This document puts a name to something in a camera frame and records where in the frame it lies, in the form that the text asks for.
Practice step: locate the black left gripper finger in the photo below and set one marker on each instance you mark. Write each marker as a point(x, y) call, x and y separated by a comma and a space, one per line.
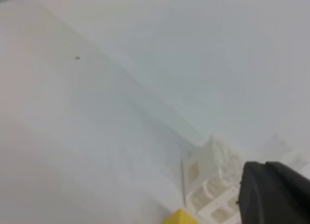
point(273, 193)

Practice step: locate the white test tube rack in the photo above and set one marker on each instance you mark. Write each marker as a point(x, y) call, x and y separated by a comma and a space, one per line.
point(212, 176)

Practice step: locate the yellow cube block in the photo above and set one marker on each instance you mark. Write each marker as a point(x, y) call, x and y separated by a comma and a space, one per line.
point(180, 217)

